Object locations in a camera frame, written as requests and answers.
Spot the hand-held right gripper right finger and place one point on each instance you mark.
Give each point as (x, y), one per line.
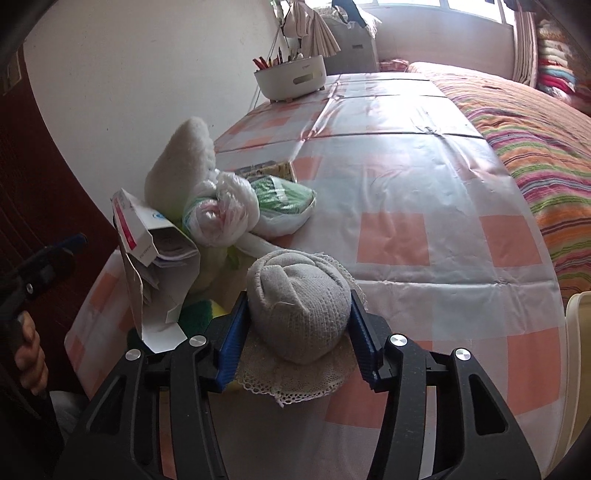
(362, 341)

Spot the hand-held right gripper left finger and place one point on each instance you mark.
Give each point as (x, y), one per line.
(233, 341)

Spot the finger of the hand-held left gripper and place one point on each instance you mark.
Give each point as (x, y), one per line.
(51, 263)

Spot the green and yellow sponge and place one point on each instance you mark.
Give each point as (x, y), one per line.
(203, 311)

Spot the grey cloth with lace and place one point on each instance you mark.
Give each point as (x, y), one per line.
(295, 304)

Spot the white cardboard box pink stripe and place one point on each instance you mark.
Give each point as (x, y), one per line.
(138, 230)

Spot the knotted white plastic bag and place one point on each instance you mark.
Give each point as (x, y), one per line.
(226, 203)

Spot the dark green printed packet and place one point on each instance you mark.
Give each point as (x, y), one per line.
(281, 196)

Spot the white plush toy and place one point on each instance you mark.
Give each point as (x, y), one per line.
(180, 161)

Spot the cream plastic bin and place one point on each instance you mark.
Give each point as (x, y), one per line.
(577, 346)

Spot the person's left forearm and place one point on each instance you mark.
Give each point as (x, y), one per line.
(23, 429)

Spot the person's left hand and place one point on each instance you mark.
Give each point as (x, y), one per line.
(30, 360)

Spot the dark brown wooden door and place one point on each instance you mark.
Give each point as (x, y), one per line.
(46, 184)

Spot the orange checked plastic tablecloth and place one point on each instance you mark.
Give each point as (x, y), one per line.
(392, 184)

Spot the striped colourful bed blanket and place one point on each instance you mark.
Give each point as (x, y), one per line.
(531, 138)

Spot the white oval pen holder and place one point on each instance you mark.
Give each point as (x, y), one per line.
(291, 78)

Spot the small pink cloth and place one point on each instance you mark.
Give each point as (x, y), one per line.
(392, 64)

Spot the bunch of pencils and pens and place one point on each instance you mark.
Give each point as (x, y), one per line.
(268, 61)

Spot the beige folded umbrella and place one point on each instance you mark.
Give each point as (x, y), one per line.
(318, 32)

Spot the black hanging garment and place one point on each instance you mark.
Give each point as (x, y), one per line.
(346, 11)

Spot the stack of folded blankets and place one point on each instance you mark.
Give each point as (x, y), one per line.
(558, 69)

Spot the pale striped curtain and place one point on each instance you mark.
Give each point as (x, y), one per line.
(526, 46)

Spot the bright window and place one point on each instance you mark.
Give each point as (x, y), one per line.
(438, 11)

